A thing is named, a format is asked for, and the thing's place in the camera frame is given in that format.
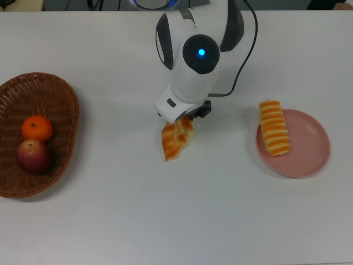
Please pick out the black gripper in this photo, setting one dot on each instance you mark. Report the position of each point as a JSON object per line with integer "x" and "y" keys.
{"x": 203, "y": 110}

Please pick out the braided bread loaf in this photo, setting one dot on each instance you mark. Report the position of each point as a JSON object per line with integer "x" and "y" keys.
{"x": 176, "y": 140}

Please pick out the striped bread roll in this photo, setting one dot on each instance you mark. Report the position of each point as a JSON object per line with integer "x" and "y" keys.
{"x": 274, "y": 129}

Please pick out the orange mandarin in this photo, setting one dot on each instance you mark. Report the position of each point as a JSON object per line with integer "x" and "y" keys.
{"x": 37, "y": 128}

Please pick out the red apple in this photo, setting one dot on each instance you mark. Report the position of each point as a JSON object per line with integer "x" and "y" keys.
{"x": 33, "y": 157}

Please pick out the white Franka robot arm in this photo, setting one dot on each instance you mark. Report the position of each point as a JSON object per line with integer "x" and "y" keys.
{"x": 190, "y": 80}

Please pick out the pink plate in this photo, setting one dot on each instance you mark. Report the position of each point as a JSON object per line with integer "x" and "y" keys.
{"x": 309, "y": 149}

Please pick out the brown woven basket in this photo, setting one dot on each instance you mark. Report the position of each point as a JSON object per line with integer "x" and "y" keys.
{"x": 63, "y": 110}

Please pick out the person's hand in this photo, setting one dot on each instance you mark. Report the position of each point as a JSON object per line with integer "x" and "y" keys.
{"x": 344, "y": 7}

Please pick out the brown cardboard box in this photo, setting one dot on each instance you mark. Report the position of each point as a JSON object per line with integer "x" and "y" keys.
{"x": 27, "y": 5}

